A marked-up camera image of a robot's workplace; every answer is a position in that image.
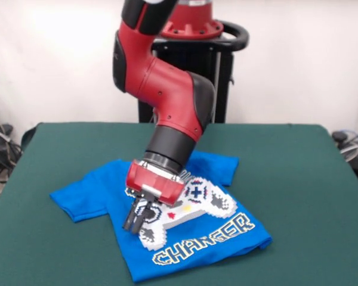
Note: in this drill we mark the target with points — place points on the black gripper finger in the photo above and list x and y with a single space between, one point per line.
140 220
130 216

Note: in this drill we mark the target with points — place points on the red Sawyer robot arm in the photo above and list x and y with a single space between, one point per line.
167 89

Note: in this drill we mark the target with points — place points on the dark green table cloth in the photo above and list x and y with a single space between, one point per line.
286 193

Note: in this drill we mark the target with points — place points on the blue printed t-shirt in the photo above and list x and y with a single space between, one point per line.
86 193

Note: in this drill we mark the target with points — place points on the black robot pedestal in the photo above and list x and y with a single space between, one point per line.
220 74

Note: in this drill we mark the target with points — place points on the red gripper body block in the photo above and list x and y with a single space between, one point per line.
152 183

